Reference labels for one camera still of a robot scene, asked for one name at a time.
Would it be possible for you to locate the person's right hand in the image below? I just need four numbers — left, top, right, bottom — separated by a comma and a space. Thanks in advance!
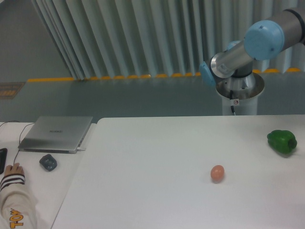
4, 163, 25, 176

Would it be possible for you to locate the cream sleeved forearm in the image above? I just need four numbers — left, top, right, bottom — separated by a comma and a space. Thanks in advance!
0, 174, 37, 229

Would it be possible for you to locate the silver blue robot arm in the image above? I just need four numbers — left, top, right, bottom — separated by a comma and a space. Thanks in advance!
199, 8, 305, 86

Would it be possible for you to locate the green bell pepper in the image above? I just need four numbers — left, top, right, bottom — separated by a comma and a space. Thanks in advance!
267, 130, 297, 155

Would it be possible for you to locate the black phone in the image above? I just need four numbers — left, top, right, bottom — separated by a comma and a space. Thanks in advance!
0, 148, 8, 174

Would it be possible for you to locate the dark grey earbud case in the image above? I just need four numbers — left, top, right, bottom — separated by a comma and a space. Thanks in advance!
39, 154, 58, 172

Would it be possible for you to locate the silver closed laptop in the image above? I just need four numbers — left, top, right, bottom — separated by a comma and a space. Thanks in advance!
18, 116, 93, 154

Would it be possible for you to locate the folded grey partition screen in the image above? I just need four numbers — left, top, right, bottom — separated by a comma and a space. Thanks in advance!
32, 0, 305, 80

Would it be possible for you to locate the brown egg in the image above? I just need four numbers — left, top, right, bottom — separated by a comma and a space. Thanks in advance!
210, 165, 225, 183

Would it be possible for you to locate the black mouse cable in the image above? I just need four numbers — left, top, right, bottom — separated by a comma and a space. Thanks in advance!
0, 121, 36, 165

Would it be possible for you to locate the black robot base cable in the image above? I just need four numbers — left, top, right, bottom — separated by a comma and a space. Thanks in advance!
229, 90, 237, 116

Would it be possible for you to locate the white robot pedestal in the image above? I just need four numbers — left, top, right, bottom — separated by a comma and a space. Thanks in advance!
216, 73, 264, 115

